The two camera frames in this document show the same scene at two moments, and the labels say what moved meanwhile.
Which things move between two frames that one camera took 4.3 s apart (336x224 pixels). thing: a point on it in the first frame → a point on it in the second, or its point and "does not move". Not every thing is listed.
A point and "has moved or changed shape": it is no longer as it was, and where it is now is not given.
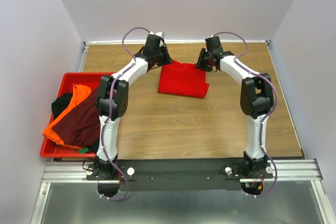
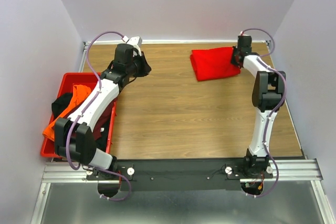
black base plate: [176, 174] does not move
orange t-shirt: [80, 93] does not move
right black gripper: [199, 63] → [233, 51]
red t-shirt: [182, 79] has moved or changed shape
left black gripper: [167, 60] → [146, 68]
